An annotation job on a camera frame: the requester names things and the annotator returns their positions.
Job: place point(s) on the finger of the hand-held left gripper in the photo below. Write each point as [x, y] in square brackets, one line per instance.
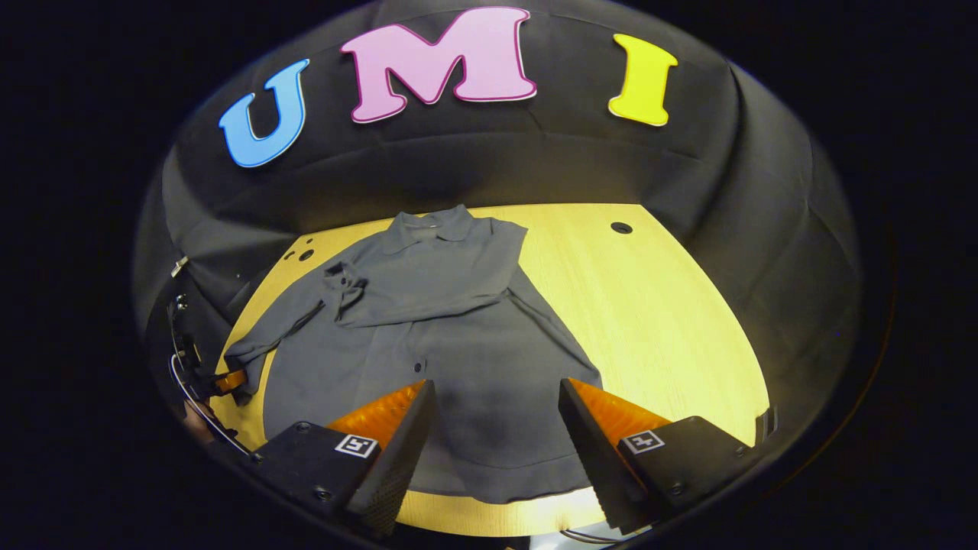
[231, 380]

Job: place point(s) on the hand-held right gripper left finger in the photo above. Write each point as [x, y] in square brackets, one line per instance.
[397, 466]

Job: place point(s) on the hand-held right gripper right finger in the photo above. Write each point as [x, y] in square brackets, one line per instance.
[596, 466]

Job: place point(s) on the grey long-sleeved shirt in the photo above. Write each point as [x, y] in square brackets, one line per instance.
[458, 305]

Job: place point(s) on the small metal clip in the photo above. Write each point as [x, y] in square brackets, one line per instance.
[179, 266]

